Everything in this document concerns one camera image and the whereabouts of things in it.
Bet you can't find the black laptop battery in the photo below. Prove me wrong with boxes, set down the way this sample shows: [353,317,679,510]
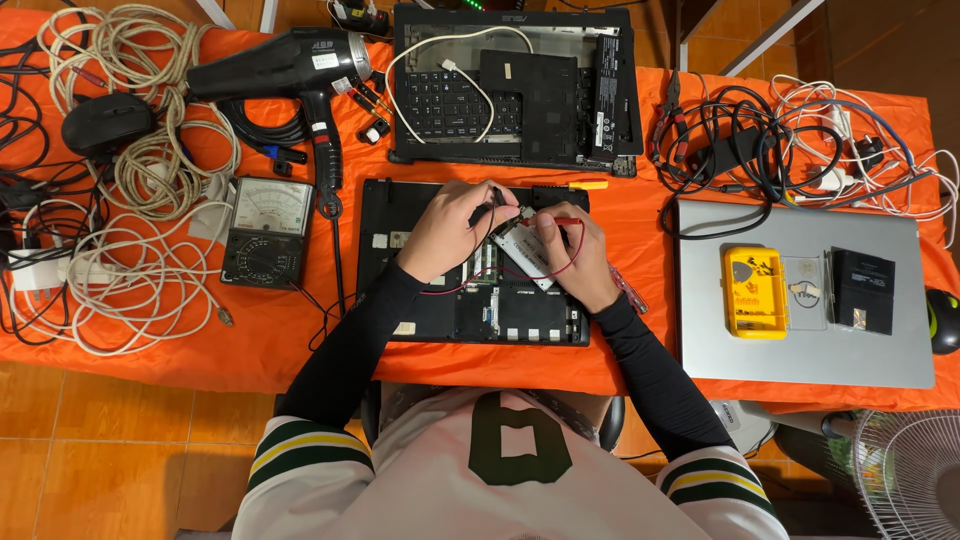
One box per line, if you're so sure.
[588,33,644,160]

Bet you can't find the black computer mouse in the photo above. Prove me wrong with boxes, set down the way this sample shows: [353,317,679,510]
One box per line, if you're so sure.
[60,91,157,159]

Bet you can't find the person's left hand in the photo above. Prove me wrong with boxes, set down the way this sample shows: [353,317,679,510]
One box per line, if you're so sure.
[396,180,522,285]

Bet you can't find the black coiled cable blue plug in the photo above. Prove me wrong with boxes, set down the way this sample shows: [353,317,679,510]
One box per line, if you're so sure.
[219,97,310,168]

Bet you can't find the red multimeter probe with lead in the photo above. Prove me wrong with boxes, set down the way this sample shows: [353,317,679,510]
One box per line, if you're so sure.
[288,216,588,331]

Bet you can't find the white green-striped jersey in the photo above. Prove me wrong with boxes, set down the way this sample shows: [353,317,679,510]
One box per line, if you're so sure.
[231,385,790,540]

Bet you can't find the white usb cable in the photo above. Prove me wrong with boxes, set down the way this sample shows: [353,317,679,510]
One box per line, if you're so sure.
[383,25,536,145]

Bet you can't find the black plug adapter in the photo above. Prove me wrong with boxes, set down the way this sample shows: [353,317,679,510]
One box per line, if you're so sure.
[853,133,888,175]

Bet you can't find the black power strip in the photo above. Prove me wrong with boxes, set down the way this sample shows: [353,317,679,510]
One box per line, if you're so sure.
[328,0,393,37]

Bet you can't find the white standing fan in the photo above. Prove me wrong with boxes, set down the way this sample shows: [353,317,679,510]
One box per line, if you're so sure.
[708,399,960,540]

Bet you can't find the black mouse with green stripe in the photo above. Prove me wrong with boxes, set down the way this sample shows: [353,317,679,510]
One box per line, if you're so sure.
[924,288,960,356]

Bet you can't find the black analog multimeter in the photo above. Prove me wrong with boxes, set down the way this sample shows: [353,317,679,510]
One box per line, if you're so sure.
[219,175,317,292]

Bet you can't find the silver drive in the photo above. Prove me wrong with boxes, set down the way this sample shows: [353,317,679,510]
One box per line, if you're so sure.
[491,221,561,291]

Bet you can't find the red-handled pliers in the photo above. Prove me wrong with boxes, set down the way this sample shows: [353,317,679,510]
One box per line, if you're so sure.
[649,69,691,168]

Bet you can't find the orange tablecloth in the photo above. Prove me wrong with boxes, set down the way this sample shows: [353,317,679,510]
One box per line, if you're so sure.
[0,6,960,415]

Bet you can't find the white power adapter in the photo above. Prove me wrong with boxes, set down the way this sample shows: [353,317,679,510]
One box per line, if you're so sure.
[7,247,70,294]

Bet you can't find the black hair dryer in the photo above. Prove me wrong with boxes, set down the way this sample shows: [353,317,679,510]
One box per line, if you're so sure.
[185,26,375,220]

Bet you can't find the heap of white cables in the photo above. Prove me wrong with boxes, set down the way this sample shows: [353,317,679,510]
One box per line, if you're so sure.
[21,198,235,358]

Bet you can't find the tangle of white and blue cables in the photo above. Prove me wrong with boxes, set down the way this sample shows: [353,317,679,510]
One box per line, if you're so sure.
[769,73,960,250]

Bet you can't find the black disassembled laptop with keyboard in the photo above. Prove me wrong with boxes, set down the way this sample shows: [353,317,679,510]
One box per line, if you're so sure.
[385,3,645,179]

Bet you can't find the heap of beige cables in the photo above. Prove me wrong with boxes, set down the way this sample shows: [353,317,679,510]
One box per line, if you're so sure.
[36,3,243,222]

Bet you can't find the red clear tester screwdriver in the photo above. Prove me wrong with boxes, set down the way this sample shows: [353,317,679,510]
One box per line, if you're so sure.
[608,263,651,316]

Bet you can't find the black power adapter with cable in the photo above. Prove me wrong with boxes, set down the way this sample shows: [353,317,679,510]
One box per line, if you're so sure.
[657,84,798,243]

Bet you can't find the yellow tool box clear lid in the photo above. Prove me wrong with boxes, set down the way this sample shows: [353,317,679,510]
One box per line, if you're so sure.
[722,245,831,341]

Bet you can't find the black multimeter probe with lead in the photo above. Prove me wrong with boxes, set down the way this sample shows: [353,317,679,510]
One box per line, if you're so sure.
[471,186,506,290]

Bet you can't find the black gold-tipped audio plugs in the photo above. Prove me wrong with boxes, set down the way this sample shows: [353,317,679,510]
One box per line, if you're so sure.
[346,78,396,120]

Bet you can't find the black laptop cover panel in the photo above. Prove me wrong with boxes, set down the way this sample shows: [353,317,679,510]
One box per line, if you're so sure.
[477,48,581,163]

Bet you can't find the heap of black cables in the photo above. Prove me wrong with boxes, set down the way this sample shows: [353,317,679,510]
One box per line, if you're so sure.
[0,41,102,348]

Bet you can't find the silver closed laptop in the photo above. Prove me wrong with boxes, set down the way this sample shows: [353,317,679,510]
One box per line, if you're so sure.
[674,198,937,390]

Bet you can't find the black opened laptop base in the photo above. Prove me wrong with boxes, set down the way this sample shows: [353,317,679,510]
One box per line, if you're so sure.
[355,177,593,348]

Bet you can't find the green memory module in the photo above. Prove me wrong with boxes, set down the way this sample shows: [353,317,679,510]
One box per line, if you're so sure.
[471,241,498,285]

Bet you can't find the black flat battery pack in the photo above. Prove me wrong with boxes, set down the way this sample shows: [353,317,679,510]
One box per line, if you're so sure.
[829,248,897,336]

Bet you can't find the person's right hand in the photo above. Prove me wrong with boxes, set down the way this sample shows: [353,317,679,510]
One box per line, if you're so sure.
[525,201,624,315]

